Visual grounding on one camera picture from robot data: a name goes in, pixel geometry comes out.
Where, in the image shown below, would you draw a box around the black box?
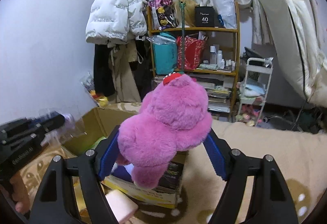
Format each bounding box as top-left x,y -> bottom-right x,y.
195,6 -> 216,28

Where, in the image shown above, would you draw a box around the blond wig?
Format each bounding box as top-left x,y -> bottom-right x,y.
172,0 -> 198,28

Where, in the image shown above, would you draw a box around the pink bear plush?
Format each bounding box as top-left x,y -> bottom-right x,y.
116,72 -> 213,190

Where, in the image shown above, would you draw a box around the group of cosmetic bottles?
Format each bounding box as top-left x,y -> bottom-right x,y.
209,44 -> 237,71

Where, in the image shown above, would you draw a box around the plastic bag of toys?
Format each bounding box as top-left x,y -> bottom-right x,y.
82,72 -> 110,108

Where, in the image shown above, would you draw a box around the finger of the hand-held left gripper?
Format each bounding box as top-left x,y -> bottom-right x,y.
28,113 -> 65,136

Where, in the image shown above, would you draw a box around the person's left hand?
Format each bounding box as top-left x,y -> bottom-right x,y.
10,170 -> 32,215

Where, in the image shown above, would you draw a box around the beige hanging trousers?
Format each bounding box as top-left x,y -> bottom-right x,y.
109,43 -> 142,104

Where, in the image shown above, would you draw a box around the wooden shelf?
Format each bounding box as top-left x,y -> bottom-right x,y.
147,0 -> 241,122

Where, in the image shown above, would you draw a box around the red patterned bag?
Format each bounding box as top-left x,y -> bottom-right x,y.
176,35 -> 207,71

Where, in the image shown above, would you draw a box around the green tissue packet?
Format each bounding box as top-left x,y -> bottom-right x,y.
93,136 -> 110,148

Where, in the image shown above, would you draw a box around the stack of books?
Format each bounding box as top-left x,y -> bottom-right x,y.
153,74 -> 169,92

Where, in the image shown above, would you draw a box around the colourful printed bag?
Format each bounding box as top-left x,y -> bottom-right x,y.
149,0 -> 179,31

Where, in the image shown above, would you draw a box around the teal bag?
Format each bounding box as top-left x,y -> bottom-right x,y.
152,32 -> 178,75

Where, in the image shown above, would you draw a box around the pile of magazines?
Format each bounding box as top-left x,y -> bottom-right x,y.
194,76 -> 233,113

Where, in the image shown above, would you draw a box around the dark hanging clothing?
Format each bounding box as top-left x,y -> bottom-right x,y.
129,35 -> 155,98

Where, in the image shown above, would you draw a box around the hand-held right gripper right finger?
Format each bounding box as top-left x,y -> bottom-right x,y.
203,129 -> 299,224

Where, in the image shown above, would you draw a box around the green pole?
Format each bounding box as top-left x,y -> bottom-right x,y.
179,1 -> 188,72

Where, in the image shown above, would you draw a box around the white trolley cart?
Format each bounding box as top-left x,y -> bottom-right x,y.
236,57 -> 274,126

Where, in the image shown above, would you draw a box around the clear plastic packet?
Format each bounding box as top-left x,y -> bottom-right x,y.
38,109 -> 86,148

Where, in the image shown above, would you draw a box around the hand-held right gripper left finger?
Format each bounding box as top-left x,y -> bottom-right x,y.
28,124 -> 123,224

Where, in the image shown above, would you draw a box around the clear plastic bag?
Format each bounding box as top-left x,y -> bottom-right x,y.
212,0 -> 237,29

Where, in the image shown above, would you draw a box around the beige patterned blanket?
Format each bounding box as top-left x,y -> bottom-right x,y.
0,101 -> 327,224

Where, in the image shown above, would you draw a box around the black hanging garment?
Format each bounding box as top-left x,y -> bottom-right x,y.
93,44 -> 115,98

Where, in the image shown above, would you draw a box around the printed cardboard box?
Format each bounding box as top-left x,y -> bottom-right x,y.
60,106 -> 189,209

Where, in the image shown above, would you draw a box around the white foam block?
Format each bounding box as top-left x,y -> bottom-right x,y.
105,189 -> 138,223

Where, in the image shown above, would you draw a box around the white folded mattress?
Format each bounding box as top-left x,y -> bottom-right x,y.
259,0 -> 327,107

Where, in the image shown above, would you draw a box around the white puffer jacket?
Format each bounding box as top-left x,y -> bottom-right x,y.
85,0 -> 149,44

